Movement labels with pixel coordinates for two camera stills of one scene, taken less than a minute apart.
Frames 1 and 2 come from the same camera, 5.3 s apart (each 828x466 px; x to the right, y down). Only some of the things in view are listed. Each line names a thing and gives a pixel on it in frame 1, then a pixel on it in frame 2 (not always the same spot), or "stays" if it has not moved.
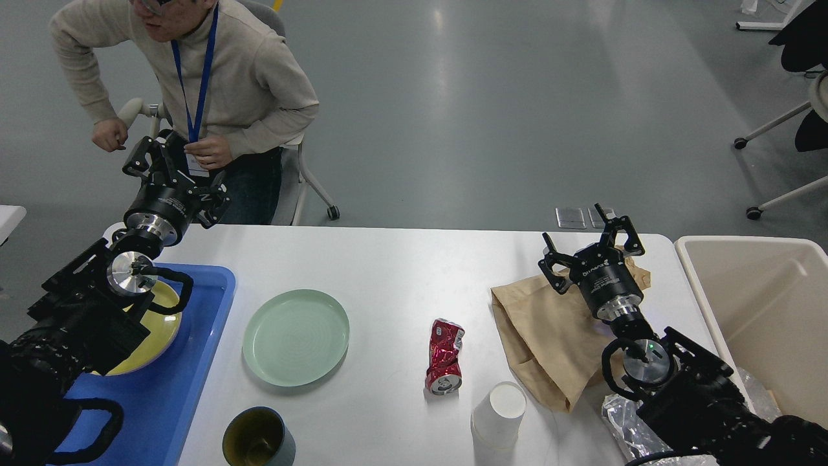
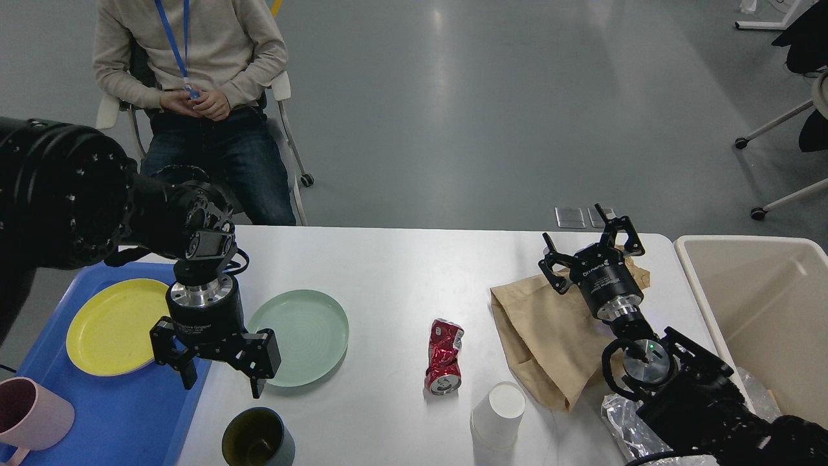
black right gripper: [601, 272] stays
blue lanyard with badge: [195, 168] → [183, 61]
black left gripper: [165, 211] → [209, 320]
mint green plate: [295, 338] stays
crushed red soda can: [444, 376] stays
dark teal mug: [258, 436] stays
